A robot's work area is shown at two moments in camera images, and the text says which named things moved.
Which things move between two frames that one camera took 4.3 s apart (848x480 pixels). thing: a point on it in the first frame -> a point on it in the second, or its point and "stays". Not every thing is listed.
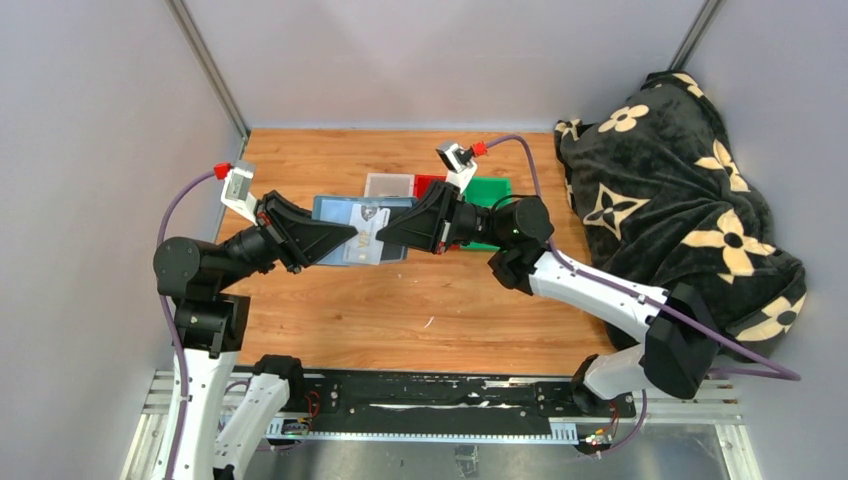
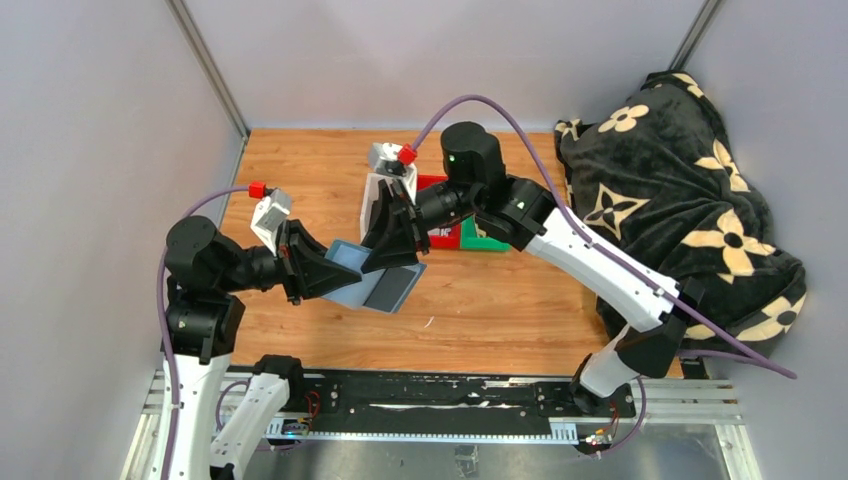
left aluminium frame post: [212, 69] stays
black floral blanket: [661, 196] stays
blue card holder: [367, 215] -> [350, 258]
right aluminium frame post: [704, 18] stays
